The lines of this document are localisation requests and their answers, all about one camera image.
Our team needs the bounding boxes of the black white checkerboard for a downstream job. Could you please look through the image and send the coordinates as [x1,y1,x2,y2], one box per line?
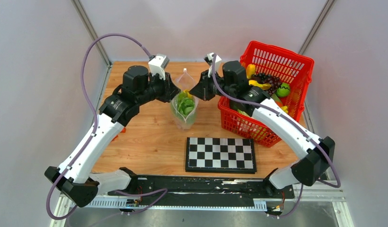
[185,137,257,174]

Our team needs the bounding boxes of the yellow banana bunch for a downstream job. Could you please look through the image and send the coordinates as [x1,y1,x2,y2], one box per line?
[248,80,272,90]
[280,106,289,114]

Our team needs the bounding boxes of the dark purple grapes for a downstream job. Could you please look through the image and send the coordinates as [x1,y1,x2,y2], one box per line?
[252,73,282,95]

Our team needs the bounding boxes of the green napa cabbage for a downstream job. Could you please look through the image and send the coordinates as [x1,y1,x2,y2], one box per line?
[177,91,195,117]

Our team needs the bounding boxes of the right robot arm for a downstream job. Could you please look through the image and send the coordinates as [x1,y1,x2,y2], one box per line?
[190,60,335,198]

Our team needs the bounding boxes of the wrist white camera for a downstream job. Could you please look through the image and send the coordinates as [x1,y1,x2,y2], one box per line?
[204,52,222,78]
[148,54,170,80]

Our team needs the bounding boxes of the yellow bell pepper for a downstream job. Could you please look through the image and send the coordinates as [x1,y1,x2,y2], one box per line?
[184,90,193,98]

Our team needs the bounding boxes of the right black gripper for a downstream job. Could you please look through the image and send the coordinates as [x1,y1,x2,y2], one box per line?
[189,70,235,102]

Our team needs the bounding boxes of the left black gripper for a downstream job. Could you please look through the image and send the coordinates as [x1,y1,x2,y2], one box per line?
[137,70,182,106]

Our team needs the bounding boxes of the red plastic basket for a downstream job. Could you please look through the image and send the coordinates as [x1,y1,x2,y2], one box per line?
[218,41,314,148]

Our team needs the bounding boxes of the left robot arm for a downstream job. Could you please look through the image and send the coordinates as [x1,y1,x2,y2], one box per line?
[44,65,180,207]

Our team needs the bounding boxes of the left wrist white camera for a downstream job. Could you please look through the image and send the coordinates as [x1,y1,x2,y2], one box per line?
[148,54,170,80]

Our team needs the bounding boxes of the yellow pear squash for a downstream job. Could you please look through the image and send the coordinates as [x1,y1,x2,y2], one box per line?
[246,64,256,79]

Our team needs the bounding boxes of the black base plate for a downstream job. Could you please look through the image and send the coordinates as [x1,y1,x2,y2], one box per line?
[123,175,295,207]

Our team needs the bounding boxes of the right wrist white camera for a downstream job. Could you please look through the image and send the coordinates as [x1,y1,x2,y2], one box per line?
[204,52,222,78]

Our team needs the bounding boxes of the clear zip top bag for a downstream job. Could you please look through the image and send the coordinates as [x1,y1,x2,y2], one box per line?
[171,68,199,130]

